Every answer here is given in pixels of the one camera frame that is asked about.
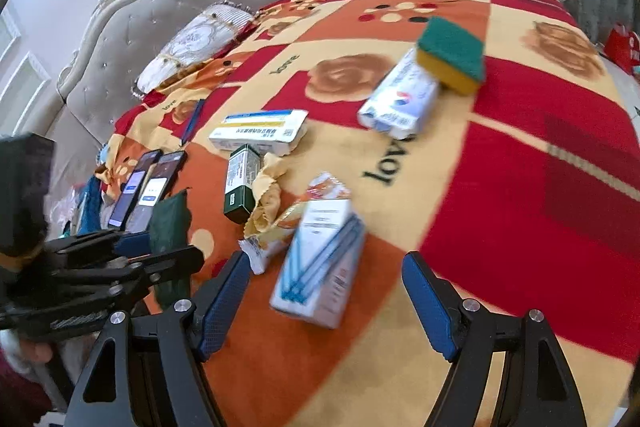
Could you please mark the blue cloth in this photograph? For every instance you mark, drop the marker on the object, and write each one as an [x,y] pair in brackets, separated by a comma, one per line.
[89,212]

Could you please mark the white yellow blue medicine box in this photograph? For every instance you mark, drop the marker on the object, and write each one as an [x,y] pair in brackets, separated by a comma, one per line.
[260,132]

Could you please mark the dark green medicine box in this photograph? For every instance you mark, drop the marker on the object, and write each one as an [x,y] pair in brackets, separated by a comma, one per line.
[240,187]

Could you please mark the white snack wrapper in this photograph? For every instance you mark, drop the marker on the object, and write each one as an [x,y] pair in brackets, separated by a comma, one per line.
[260,254]

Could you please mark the grey tufted headboard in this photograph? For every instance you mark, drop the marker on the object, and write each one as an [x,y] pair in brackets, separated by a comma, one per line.
[150,17]

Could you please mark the blue white wrapped box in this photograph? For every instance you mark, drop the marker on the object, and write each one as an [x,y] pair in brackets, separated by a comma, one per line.
[400,97]

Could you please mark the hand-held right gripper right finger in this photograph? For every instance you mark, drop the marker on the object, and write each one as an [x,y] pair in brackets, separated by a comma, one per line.
[430,307]

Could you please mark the crumpled yellow wrapper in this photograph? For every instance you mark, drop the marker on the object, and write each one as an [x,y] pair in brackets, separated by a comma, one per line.
[267,202]

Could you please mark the white box with blue lines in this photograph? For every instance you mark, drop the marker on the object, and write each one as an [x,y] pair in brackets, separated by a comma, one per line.
[320,267]

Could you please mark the yellow green sponge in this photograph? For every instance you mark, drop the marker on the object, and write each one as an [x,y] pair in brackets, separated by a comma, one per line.
[450,52]

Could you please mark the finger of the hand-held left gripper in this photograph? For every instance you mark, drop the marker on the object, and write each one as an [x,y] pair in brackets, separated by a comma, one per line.
[150,269]
[130,242]

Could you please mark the large white embroidered pillow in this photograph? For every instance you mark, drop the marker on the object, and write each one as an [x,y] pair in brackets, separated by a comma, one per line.
[195,42]

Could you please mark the person's left forearm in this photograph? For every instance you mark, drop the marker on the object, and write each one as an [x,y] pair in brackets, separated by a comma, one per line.
[15,387]

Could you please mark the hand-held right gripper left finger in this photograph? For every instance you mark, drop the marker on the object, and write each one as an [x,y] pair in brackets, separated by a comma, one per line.
[222,307]

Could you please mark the dark green cloth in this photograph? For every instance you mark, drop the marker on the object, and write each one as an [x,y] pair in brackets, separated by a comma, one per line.
[170,222]

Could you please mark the red bag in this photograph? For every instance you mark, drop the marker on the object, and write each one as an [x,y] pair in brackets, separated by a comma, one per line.
[622,47]

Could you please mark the orange red printed blanket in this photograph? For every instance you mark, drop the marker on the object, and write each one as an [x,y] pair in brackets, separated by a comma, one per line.
[500,187]

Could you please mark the black smartphone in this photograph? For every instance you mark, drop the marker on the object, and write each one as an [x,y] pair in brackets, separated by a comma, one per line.
[160,187]
[132,192]

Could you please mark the orange snack wrapper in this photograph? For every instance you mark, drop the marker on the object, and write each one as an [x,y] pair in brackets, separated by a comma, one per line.
[325,189]

